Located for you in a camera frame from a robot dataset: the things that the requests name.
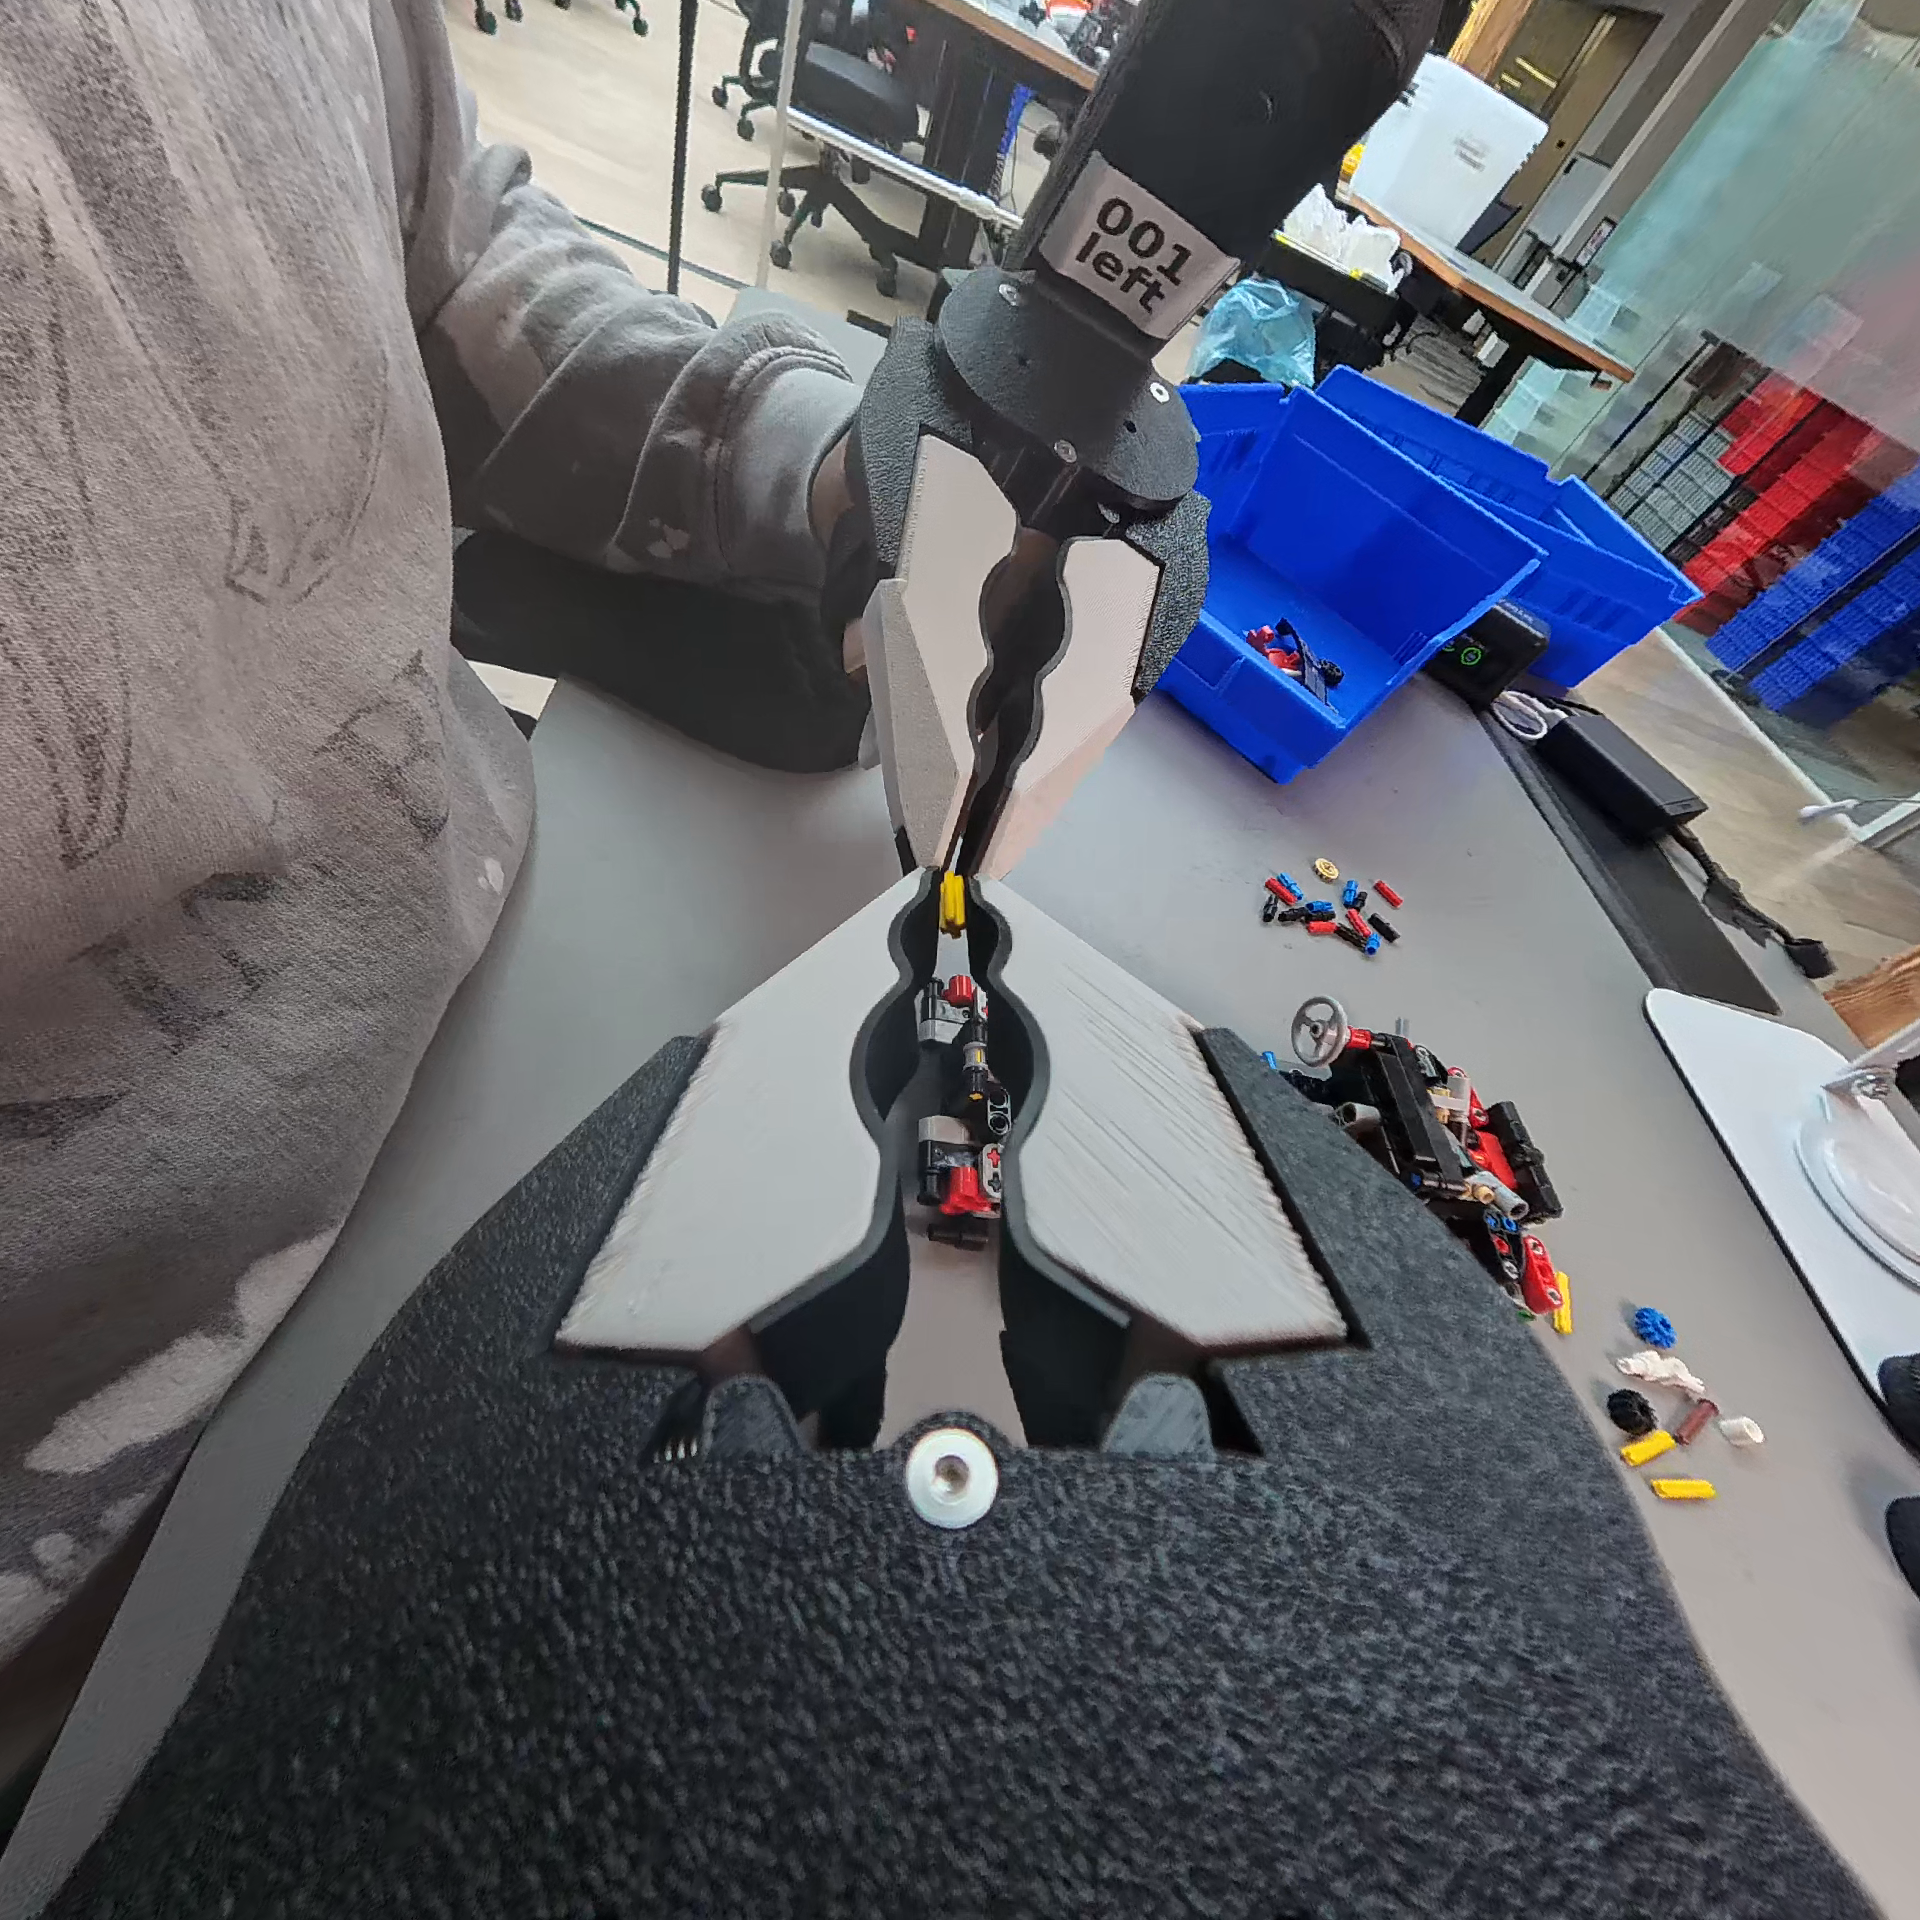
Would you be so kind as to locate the black power bank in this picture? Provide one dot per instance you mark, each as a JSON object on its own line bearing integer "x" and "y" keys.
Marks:
{"x": 1484, "y": 653}

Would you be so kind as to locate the light blue plastic bag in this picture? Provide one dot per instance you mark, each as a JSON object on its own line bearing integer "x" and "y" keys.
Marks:
{"x": 1252, "y": 330}

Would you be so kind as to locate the black toy gear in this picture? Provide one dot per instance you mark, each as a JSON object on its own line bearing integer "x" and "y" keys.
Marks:
{"x": 1630, "y": 1413}

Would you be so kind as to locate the brown toy piece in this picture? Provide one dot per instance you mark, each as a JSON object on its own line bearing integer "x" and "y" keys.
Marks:
{"x": 1695, "y": 1421}

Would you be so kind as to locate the white toy piece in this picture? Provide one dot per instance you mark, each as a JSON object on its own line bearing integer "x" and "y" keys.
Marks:
{"x": 1659, "y": 1370}

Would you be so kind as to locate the toy brick vehicle assembly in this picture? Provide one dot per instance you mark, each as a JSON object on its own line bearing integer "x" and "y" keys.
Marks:
{"x": 1424, "y": 1125}

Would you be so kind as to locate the wall of red blue bins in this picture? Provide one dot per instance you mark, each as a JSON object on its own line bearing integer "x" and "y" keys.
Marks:
{"x": 1801, "y": 510}

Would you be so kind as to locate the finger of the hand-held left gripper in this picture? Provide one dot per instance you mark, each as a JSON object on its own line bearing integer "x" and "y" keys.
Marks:
{"x": 1094, "y": 660}
{"x": 930, "y": 660}

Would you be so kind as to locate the small red black toy assembly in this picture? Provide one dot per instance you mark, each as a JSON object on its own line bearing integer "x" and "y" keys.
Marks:
{"x": 960, "y": 1154}

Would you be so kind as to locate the person in grey hoodie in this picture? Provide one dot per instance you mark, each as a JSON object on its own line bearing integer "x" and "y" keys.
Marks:
{"x": 194, "y": 600}

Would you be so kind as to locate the clear plastic dome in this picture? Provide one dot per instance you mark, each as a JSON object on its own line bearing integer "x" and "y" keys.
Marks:
{"x": 1868, "y": 1171}

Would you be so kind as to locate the grey desk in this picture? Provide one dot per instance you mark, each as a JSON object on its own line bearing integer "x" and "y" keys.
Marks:
{"x": 1170, "y": 914}

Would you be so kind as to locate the white storage box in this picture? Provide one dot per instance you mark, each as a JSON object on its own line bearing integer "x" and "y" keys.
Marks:
{"x": 1449, "y": 150}

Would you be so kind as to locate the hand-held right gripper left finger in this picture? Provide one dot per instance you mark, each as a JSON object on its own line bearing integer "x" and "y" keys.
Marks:
{"x": 721, "y": 1185}

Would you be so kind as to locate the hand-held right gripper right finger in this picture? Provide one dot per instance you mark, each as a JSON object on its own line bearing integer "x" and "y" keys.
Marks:
{"x": 1163, "y": 1185}

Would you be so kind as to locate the wooden top work table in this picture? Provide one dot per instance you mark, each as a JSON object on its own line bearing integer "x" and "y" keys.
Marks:
{"x": 1501, "y": 292}

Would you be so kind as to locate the black swivel office chair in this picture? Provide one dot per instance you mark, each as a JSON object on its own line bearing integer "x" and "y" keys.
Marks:
{"x": 819, "y": 134}

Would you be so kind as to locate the black power adapter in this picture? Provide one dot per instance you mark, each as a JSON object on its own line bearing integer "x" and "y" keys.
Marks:
{"x": 1620, "y": 773}

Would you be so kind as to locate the small yellow toy brick piece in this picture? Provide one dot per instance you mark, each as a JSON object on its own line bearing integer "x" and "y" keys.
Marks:
{"x": 950, "y": 901}

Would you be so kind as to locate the person's left hand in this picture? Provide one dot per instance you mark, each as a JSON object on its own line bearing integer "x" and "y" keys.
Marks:
{"x": 834, "y": 503}

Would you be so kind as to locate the pile of small toy pins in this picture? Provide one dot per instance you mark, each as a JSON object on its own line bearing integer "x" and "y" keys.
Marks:
{"x": 1335, "y": 910}

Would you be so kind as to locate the large blue plastic bin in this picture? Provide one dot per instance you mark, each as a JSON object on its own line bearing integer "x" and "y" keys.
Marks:
{"x": 1575, "y": 554}
{"x": 1321, "y": 524}

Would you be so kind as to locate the blue toy gear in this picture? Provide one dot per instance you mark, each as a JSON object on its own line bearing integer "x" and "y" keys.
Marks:
{"x": 1652, "y": 1324}

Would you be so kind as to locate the white flat board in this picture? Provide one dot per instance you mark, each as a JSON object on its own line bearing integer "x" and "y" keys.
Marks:
{"x": 1741, "y": 1111}

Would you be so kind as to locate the red black toy pieces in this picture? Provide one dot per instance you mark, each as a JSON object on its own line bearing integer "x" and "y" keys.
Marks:
{"x": 1290, "y": 653}

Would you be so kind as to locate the person's left forearm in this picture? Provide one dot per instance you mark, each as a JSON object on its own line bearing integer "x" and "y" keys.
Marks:
{"x": 645, "y": 391}

